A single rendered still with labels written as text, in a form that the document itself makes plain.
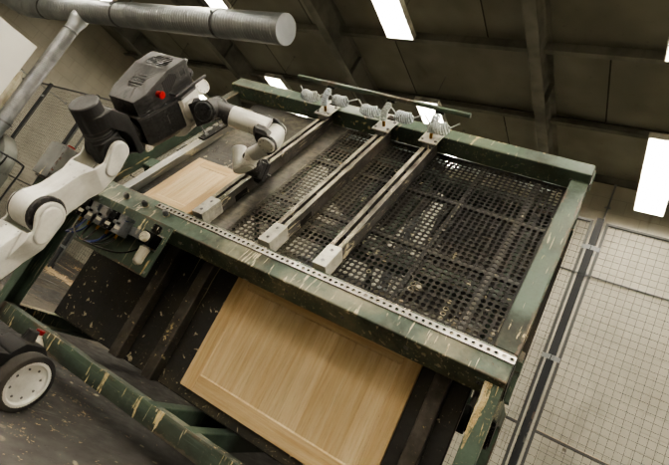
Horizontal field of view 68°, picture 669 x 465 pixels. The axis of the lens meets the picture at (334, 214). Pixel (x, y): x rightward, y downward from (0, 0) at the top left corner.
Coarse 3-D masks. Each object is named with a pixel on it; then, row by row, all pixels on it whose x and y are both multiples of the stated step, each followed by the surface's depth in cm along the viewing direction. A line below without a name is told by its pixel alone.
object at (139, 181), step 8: (224, 128) 289; (232, 128) 295; (216, 136) 286; (192, 144) 275; (200, 144) 277; (208, 144) 282; (176, 152) 269; (184, 152) 269; (192, 152) 273; (168, 160) 263; (176, 160) 265; (152, 168) 257; (160, 168) 258; (168, 168) 262; (136, 176) 252; (144, 176) 252; (152, 176) 255; (128, 184) 247; (136, 184) 248; (144, 184) 252
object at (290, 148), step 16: (320, 112) 286; (304, 128) 278; (320, 128) 283; (288, 144) 267; (304, 144) 274; (272, 160) 253; (288, 160) 265; (240, 176) 243; (224, 192) 235; (240, 192) 239; (208, 208) 223; (224, 208) 232
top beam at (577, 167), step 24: (264, 96) 315; (288, 96) 306; (336, 120) 293; (360, 120) 284; (456, 144) 258; (480, 144) 253; (504, 144) 252; (504, 168) 250; (528, 168) 243; (552, 168) 237; (576, 168) 232
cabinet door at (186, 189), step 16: (176, 176) 254; (192, 176) 254; (208, 176) 254; (224, 176) 253; (160, 192) 244; (176, 192) 244; (192, 192) 243; (208, 192) 242; (176, 208) 233; (192, 208) 233
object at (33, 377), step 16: (32, 352) 169; (0, 368) 161; (16, 368) 162; (32, 368) 168; (48, 368) 172; (0, 384) 159; (16, 384) 165; (32, 384) 170; (48, 384) 174; (0, 400) 160; (16, 400) 167; (32, 400) 171
